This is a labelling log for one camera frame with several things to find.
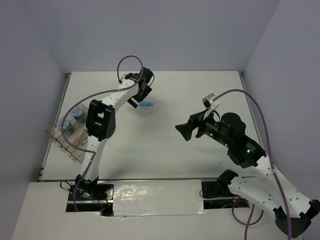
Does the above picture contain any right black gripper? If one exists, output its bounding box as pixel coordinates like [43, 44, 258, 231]
[175, 106, 232, 147]

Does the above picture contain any blue translucent eraser case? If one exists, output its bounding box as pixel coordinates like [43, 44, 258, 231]
[139, 101, 154, 107]

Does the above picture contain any blue slime jar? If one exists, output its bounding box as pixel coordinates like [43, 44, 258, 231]
[56, 118, 72, 132]
[71, 106, 85, 123]

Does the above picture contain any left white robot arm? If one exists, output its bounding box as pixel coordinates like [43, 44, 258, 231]
[75, 68, 154, 200]

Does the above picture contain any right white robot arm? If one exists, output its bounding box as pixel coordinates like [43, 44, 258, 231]
[175, 111, 320, 238]

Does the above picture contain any white base cover plate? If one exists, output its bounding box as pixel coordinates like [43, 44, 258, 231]
[113, 179, 206, 217]

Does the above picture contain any clear brown three-compartment organizer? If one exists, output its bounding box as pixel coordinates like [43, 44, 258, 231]
[47, 103, 89, 163]

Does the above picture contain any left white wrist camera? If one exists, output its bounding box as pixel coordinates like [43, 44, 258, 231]
[120, 72, 140, 82]

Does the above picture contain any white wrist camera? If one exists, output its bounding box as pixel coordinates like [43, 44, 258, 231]
[120, 72, 140, 82]
[202, 93, 221, 120]

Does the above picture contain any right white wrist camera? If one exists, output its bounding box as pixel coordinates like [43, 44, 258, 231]
[202, 93, 221, 120]

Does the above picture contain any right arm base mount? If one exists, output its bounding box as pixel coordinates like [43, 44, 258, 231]
[199, 170, 249, 210]

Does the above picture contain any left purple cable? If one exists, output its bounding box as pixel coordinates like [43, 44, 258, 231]
[59, 55, 146, 213]

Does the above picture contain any purple cable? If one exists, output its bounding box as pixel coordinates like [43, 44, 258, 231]
[59, 55, 146, 213]
[213, 89, 295, 240]

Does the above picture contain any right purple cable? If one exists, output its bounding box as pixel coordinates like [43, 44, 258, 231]
[213, 89, 295, 240]

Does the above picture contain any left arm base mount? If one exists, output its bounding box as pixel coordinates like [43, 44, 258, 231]
[59, 181, 115, 217]

